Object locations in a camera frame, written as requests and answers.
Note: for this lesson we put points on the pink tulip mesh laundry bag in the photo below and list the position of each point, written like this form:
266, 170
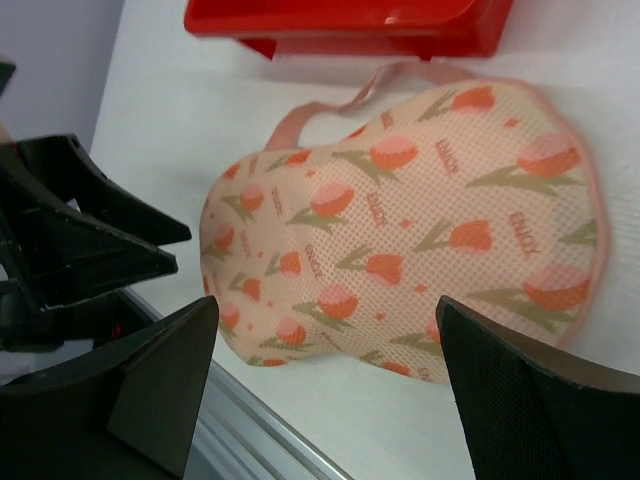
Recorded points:
477, 189

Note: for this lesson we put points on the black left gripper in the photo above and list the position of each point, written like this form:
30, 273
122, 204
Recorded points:
68, 234

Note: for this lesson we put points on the aluminium mounting rail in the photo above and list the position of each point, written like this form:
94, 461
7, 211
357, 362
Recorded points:
250, 430

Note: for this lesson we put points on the red plastic tray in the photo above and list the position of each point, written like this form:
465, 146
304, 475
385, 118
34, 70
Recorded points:
420, 28

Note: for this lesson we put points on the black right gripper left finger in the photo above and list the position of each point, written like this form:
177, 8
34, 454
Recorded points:
64, 422

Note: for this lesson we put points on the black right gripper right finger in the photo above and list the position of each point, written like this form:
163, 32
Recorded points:
532, 411

